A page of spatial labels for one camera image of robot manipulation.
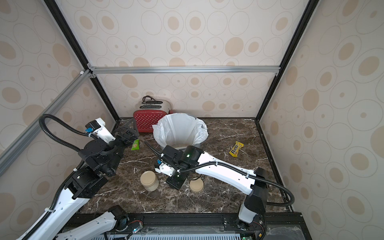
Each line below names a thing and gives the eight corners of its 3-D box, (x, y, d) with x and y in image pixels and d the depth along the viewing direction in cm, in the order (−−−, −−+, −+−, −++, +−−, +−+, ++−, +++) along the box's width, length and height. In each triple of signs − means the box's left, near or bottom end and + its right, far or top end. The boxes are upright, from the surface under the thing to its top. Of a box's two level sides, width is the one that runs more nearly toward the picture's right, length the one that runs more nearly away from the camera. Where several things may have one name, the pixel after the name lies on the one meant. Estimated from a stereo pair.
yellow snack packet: (228, 153, 102) (229, 151, 100) (235, 142, 108) (236, 140, 106) (236, 157, 100) (237, 155, 98) (243, 146, 106) (244, 144, 104)
